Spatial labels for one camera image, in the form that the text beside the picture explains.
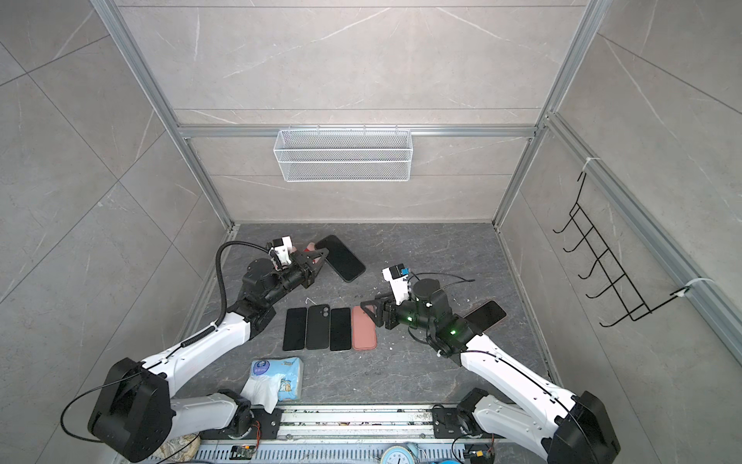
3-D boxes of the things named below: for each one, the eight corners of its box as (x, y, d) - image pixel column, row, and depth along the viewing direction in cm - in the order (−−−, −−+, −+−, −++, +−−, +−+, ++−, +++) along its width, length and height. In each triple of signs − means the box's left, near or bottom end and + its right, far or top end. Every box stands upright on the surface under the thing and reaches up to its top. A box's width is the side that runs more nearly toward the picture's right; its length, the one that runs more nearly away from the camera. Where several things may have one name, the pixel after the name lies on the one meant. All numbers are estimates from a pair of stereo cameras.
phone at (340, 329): (331, 351, 88) (330, 349, 87) (331, 311, 97) (330, 308, 95) (352, 349, 89) (352, 347, 87) (350, 309, 97) (350, 306, 96)
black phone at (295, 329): (284, 351, 88) (282, 348, 86) (288, 312, 97) (286, 308, 94) (304, 349, 89) (303, 345, 87) (307, 310, 97) (305, 307, 95)
